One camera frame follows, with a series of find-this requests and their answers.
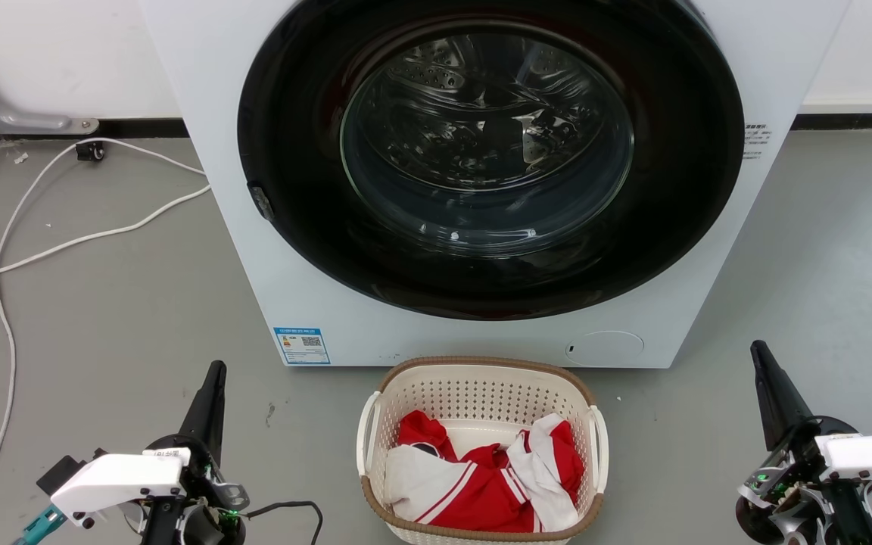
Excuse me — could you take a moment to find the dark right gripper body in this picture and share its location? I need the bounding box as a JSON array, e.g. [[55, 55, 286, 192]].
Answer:
[[734, 416, 872, 545]]

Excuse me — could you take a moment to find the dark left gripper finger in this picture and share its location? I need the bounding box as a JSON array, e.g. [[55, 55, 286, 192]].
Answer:
[[178, 360, 228, 464]]

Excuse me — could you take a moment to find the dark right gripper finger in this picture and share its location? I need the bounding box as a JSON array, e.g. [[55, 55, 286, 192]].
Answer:
[[749, 340, 815, 453]]

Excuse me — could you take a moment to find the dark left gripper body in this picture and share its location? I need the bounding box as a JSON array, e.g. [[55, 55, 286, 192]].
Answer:
[[139, 434, 251, 545]]

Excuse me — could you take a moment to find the cream plastic laundry basket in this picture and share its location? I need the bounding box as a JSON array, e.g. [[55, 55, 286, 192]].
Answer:
[[356, 357, 609, 545]]

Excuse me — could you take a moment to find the blue energy label sticker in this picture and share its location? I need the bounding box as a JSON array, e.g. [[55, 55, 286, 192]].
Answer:
[[274, 327, 331, 366]]

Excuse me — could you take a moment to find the round white filter cover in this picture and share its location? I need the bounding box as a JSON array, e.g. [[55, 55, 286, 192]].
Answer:
[[565, 330, 646, 368]]

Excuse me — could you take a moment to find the black text label sticker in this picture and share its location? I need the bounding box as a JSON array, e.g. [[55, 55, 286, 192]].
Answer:
[[743, 120, 775, 161]]

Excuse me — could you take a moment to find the red and white garment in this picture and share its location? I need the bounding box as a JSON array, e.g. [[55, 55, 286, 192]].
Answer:
[[384, 410, 586, 534]]

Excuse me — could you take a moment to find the black round washer door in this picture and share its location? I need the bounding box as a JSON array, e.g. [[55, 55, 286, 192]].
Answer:
[[237, 0, 746, 321]]

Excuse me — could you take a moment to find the white front-load washing machine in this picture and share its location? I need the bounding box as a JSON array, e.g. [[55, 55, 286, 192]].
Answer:
[[139, 0, 853, 369]]

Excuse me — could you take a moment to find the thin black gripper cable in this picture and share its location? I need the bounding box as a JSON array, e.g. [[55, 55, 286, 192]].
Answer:
[[243, 500, 324, 545]]

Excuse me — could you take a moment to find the teal cable connector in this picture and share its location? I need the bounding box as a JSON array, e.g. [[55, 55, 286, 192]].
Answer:
[[14, 506, 67, 545]]

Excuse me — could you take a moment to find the thick white floor cable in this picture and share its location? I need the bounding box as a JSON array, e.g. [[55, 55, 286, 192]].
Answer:
[[0, 184, 212, 291]]

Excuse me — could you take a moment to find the thin white floor cable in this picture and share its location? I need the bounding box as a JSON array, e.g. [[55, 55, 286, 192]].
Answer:
[[0, 137, 207, 545]]

